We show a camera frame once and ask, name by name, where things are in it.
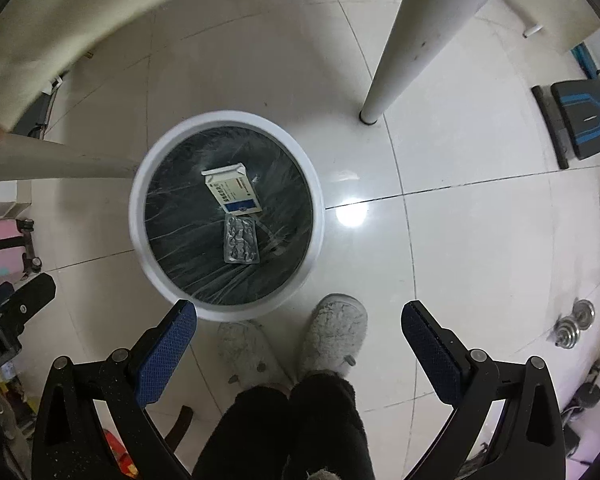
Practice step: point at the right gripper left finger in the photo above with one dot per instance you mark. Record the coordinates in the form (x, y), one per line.
(69, 441)

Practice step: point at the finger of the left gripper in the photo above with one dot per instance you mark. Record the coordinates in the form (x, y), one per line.
(19, 305)

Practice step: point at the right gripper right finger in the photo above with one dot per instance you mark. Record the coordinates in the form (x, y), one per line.
(527, 442)

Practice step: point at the silver pill blister pack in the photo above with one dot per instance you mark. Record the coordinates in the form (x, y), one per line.
(240, 240)

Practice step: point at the blue white medicine box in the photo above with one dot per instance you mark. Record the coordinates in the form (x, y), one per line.
(232, 189)

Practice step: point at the white round trash bin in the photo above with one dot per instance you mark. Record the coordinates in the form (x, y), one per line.
(195, 124)

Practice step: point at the black trash bag liner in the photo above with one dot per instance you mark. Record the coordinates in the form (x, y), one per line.
(184, 224)

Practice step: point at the chrome dumbbell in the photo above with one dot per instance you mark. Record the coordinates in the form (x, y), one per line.
(568, 329)

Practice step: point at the white table leg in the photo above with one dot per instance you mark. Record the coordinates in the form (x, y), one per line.
(421, 29)
(23, 158)

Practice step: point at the black fuzzy trouser legs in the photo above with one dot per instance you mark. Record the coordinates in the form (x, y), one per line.
(313, 432)

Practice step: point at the left grey fuzzy slipper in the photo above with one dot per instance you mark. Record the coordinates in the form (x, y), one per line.
(250, 358)

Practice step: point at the grey fuzzy slipper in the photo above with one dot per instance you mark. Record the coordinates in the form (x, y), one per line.
(334, 337)
(250, 358)

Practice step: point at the right grey fuzzy slipper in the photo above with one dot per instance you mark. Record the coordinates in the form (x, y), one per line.
(334, 337)

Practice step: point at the black blue exercise bench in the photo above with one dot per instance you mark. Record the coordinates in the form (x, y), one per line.
(571, 112)

